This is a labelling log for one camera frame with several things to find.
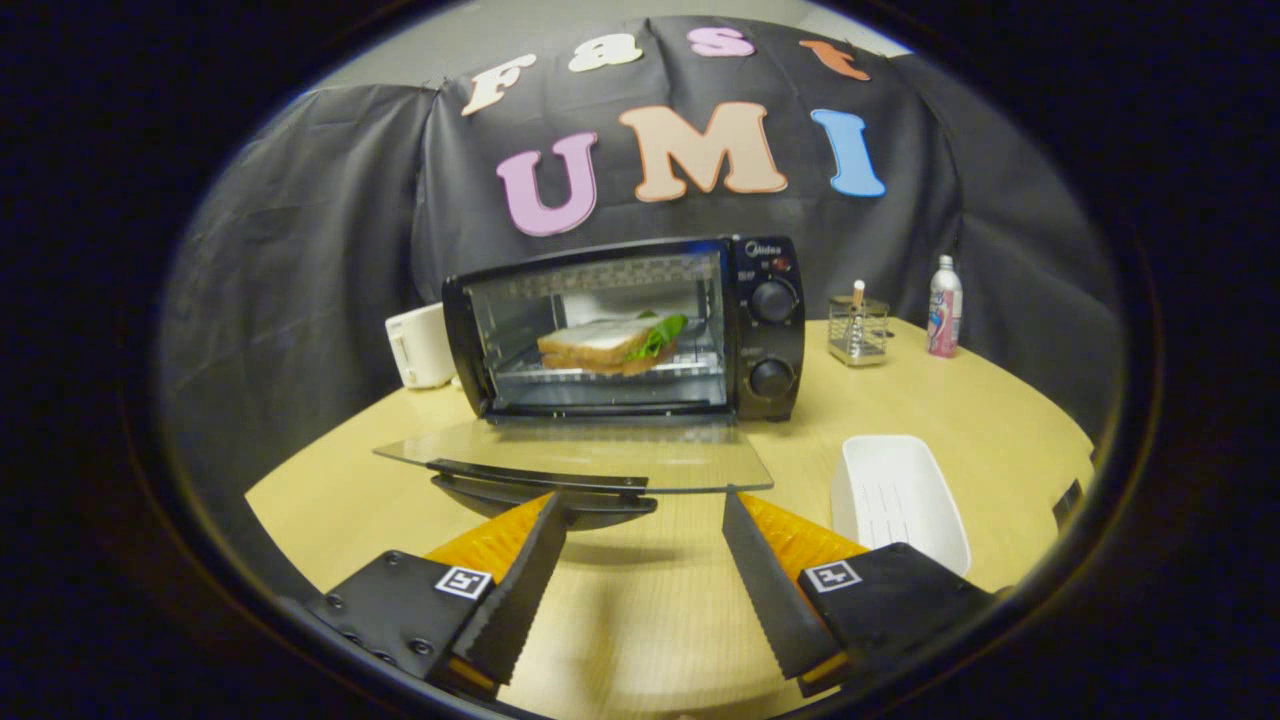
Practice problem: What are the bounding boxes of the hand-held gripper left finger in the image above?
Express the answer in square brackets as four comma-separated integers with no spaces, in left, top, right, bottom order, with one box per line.
[305,492,569,701]

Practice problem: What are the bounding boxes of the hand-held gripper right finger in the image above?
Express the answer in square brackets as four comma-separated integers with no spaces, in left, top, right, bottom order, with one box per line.
[720,487,1001,699]

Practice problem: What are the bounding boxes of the black toaster oven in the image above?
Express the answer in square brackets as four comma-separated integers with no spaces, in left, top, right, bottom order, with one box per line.
[373,235,807,531]

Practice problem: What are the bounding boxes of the sandwich with green lettuce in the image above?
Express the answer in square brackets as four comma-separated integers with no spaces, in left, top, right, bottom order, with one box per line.
[537,312,689,377]

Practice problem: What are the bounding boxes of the white pop-up toaster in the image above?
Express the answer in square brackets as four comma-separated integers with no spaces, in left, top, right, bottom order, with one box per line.
[385,303,458,390]

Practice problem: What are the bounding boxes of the white plastic dish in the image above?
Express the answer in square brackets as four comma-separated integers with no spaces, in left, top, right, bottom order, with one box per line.
[830,434,972,578]

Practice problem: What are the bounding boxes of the silver bottle with pink label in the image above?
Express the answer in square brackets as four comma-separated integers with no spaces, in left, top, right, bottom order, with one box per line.
[927,255,964,359]

